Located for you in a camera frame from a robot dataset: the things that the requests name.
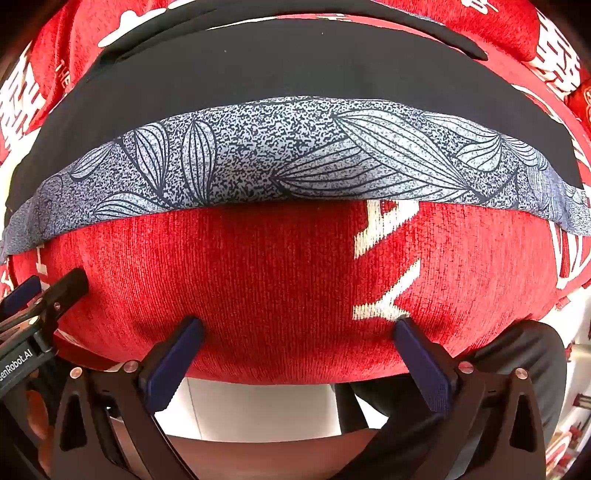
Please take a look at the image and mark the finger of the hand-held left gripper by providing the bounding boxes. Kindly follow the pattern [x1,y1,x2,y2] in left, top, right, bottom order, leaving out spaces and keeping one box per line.
[0,274,43,320]
[0,268,90,345]

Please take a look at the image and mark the red patterned pillow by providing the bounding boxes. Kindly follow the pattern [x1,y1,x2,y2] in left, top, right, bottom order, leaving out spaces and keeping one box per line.
[566,78,591,121]

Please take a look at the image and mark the black pants leaf-print waistband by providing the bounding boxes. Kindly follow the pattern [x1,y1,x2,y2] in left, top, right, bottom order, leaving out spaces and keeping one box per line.
[0,0,591,259]

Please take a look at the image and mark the red printed blanket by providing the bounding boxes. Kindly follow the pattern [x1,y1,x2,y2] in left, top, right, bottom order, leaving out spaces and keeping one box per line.
[0,0,591,480]

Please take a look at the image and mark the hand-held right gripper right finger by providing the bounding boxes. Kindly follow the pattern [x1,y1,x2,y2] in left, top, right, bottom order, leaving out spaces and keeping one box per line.
[392,318,548,480]

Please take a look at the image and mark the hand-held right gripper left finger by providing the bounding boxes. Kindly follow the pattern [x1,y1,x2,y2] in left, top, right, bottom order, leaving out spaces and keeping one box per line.
[50,316,206,480]

